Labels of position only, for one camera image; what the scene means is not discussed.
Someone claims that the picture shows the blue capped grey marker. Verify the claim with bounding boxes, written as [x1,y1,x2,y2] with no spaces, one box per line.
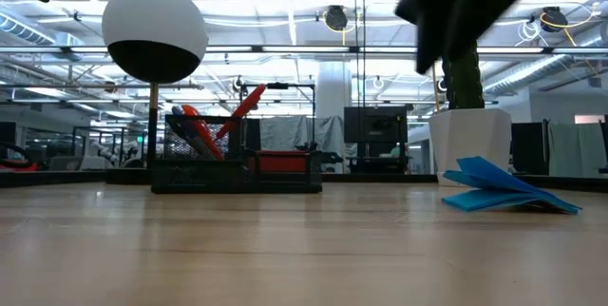
[170,105,192,129]

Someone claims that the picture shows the red handled scissors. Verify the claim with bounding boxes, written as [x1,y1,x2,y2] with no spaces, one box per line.
[216,84,268,142]

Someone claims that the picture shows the orange marker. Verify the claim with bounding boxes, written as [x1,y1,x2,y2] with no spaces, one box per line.
[181,104,225,162]

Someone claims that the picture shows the black mesh desk organizer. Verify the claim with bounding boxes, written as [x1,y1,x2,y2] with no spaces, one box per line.
[150,113,324,195]

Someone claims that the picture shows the white globe table lamp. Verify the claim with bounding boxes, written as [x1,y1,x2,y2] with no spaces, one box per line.
[101,0,209,186]

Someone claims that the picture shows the green cactus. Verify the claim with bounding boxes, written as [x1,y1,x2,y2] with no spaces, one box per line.
[441,42,485,111]

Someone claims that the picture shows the black monitor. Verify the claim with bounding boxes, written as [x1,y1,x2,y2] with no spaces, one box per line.
[343,105,409,144]

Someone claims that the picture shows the white hexagonal plant pot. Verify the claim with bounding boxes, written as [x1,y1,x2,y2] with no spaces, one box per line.
[427,107,513,187]

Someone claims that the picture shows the black cabinet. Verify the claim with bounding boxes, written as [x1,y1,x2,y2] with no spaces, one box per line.
[510,120,551,177]

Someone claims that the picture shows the grey cover cloth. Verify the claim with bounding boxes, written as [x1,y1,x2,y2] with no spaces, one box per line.
[258,115,346,156]

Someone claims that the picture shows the blue sticky note pad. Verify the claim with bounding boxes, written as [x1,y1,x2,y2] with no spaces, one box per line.
[440,155,583,217]

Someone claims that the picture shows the pale green cloth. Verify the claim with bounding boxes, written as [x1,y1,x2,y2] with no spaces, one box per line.
[548,122,607,179]

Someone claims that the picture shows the red box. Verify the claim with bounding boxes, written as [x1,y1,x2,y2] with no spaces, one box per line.
[255,149,309,175]

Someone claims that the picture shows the red black cart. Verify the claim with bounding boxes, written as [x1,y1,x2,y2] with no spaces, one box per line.
[0,142,39,173]

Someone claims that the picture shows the black hanging cables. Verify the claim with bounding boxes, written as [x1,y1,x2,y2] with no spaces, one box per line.
[352,0,368,155]

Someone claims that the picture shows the black ceiling cable reel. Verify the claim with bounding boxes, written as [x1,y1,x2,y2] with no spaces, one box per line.
[540,6,569,33]
[324,5,349,32]

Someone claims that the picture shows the black metal rig frame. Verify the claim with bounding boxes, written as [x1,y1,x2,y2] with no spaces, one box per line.
[238,81,317,155]

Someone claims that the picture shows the black aluminium table frame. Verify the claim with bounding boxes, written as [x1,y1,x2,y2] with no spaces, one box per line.
[0,170,608,189]

